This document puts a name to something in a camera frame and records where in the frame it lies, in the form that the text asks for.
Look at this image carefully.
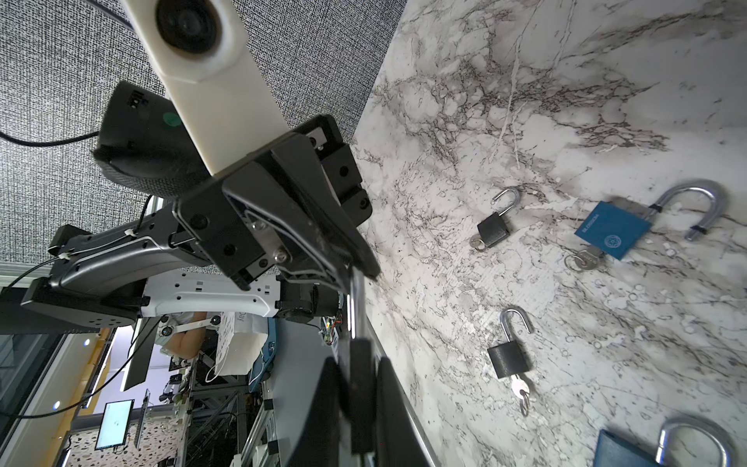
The small black padlock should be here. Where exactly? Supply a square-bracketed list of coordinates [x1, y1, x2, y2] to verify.
[486, 305, 536, 418]
[469, 187, 521, 252]
[340, 268, 375, 460]

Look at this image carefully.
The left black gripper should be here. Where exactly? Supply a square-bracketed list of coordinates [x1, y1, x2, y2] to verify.
[173, 115, 381, 291]

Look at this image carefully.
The upper blue padlock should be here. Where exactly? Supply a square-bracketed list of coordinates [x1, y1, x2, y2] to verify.
[564, 179, 728, 272]

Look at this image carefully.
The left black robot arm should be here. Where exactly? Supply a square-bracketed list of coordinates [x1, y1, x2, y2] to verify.
[1, 82, 381, 334]

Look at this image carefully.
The lower blue padlock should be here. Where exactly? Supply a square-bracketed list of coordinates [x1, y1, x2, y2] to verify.
[593, 416, 736, 467]

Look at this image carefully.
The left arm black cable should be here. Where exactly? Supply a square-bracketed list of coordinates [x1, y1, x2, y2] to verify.
[0, 0, 170, 421]

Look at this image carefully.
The blue padlock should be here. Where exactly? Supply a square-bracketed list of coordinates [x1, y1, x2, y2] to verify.
[593, 416, 736, 467]
[564, 179, 728, 272]

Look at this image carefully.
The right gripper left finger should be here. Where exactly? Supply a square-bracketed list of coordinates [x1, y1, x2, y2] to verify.
[286, 357, 342, 467]

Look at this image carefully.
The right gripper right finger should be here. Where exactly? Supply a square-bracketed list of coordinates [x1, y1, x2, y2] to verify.
[375, 357, 429, 467]

